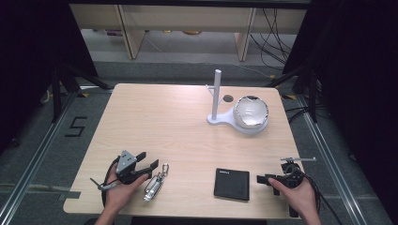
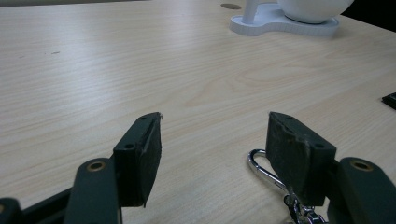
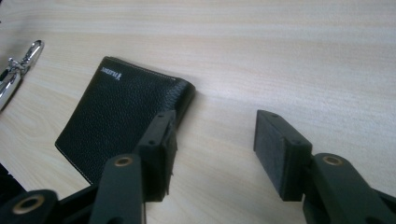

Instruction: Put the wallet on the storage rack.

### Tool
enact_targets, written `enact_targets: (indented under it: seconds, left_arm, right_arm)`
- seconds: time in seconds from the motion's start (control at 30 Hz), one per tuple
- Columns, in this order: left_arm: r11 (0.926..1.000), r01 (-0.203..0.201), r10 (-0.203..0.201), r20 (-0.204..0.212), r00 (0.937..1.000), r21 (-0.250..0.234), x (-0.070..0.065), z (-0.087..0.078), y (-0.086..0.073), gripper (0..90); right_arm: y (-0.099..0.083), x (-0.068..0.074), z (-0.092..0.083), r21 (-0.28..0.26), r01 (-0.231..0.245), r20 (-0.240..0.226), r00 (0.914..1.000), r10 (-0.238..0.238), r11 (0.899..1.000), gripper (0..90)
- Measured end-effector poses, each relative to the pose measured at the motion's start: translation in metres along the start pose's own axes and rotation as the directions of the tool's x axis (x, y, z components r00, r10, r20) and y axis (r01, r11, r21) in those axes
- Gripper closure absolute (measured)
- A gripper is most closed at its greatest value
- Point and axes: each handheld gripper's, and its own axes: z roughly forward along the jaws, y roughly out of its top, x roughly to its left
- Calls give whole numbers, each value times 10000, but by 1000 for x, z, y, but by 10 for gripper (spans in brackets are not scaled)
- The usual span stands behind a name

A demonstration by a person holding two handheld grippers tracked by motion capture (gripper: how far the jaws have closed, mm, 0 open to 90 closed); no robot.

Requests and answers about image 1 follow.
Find silver keychain with carabiner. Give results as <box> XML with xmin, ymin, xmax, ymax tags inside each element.
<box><xmin>143</xmin><ymin>163</ymin><xmax>171</xmax><ymax>203</ymax></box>

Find black floor cables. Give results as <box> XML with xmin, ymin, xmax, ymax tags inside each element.
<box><xmin>284</xmin><ymin>103</ymin><xmax>330</xmax><ymax>124</ymax></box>

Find silver bowl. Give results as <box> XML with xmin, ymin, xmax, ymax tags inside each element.
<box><xmin>233</xmin><ymin>95</ymin><xmax>269</xmax><ymax>129</ymax></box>

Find grey cable plug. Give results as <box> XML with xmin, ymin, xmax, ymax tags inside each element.
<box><xmin>89</xmin><ymin>177</ymin><xmax>120</xmax><ymax>192</ymax></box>

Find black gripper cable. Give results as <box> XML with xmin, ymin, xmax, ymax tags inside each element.
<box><xmin>100</xmin><ymin>156</ymin><xmax>122</xmax><ymax>208</ymax></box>
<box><xmin>289</xmin><ymin>163</ymin><xmax>345</xmax><ymax>225</ymax></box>

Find metal floor rail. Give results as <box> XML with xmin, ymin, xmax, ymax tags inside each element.
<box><xmin>0</xmin><ymin>91</ymin><xmax>79</xmax><ymax>225</ymax></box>
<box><xmin>296</xmin><ymin>93</ymin><xmax>368</xmax><ymax>225</ymax></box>

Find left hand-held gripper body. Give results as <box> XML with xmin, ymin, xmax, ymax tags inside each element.
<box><xmin>115</xmin><ymin>149</ymin><xmax>150</xmax><ymax>186</ymax></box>

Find person's right hand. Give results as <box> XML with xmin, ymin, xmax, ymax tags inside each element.
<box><xmin>268</xmin><ymin>177</ymin><xmax>318</xmax><ymax>218</ymax></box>

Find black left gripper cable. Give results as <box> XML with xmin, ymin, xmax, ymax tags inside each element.
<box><xmin>100</xmin><ymin>156</ymin><xmax>122</xmax><ymax>208</ymax></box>

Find person's left hand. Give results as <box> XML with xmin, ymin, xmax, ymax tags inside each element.
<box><xmin>104</xmin><ymin>169</ymin><xmax>150</xmax><ymax>213</ymax></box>

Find black wallet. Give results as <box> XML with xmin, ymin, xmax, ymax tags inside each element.
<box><xmin>213</xmin><ymin>167</ymin><xmax>251</xmax><ymax>202</ymax></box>

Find white stand with post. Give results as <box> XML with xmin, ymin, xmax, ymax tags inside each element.
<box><xmin>205</xmin><ymin>68</ymin><xmax>269</xmax><ymax>136</ymax></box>

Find bundle of black cables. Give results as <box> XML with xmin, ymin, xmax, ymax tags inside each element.
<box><xmin>249</xmin><ymin>7</ymin><xmax>299</xmax><ymax>70</ymax></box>

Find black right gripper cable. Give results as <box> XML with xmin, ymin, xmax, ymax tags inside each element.
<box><xmin>289</xmin><ymin>163</ymin><xmax>345</xmax><ymax>225</ymax></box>

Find black metal stand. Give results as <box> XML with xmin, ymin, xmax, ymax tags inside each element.
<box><xmin>265</xmin><ymin>65</ymin><xmax>321</xmax><ymax>124</ymax></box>
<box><xmin>50</xmin><ymin>61</ymin><xmax>113</xmax><ymax>124</ymax></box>

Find grey floor tape strip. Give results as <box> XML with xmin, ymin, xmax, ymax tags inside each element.
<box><xmin>0</xmin><ymin>183</ymin><xmax>82</xmax><ymax>202</ymax></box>

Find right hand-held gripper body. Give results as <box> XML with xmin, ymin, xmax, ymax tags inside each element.
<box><xmin>275</xmin><ymin>157</ymin><xmax>317</xmax><ymax>189</ymax></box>

